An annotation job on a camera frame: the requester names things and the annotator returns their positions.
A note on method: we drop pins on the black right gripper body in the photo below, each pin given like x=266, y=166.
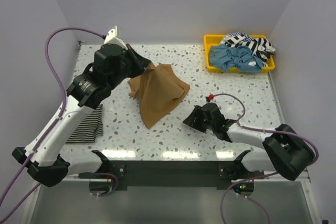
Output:
x=200, y=122

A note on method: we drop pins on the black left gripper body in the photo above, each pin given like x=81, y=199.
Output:
x=132, y=67

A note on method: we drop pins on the tan tank top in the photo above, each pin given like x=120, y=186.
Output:
x=159, y=91

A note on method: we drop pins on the black white striped tank top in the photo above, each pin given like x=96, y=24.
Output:
x=89, y=129

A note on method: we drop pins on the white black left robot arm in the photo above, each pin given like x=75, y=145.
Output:
x=42, y=158

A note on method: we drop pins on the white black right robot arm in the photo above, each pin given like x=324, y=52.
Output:
x=277, y=150

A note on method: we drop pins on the blue tank top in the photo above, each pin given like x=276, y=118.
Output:
x=224, y=58

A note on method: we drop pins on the navy white striped tank top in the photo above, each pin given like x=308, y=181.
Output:
x=261, y=47

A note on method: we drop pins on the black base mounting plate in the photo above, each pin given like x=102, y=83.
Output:
x=125, y=174

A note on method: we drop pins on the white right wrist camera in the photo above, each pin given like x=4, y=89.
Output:
x=210, y=98

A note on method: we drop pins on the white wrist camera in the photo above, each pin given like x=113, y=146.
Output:
x=113, y=36
x=210, y=98

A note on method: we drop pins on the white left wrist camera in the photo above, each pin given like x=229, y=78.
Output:
x=113, y=36

